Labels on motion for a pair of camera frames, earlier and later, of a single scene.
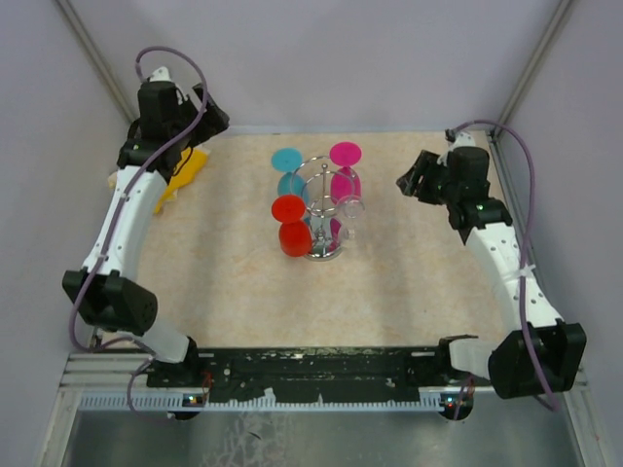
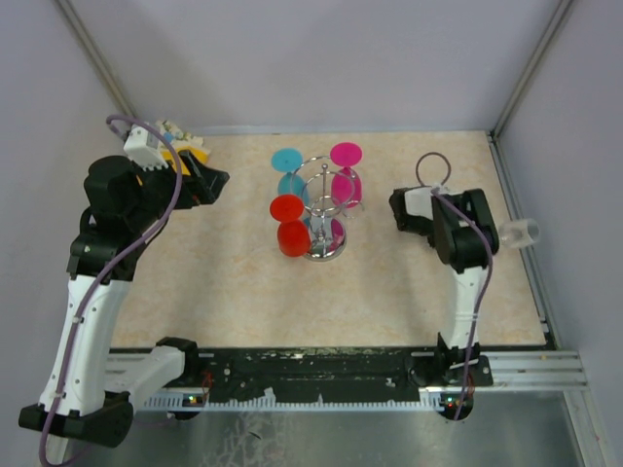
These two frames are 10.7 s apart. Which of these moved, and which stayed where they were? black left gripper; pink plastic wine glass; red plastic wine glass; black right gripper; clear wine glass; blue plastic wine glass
Moved: clear wine glass; black right gripper; black left gripper
Stayed: blue plastic wine glass; red plastic wine glass; pink plastic wine glass
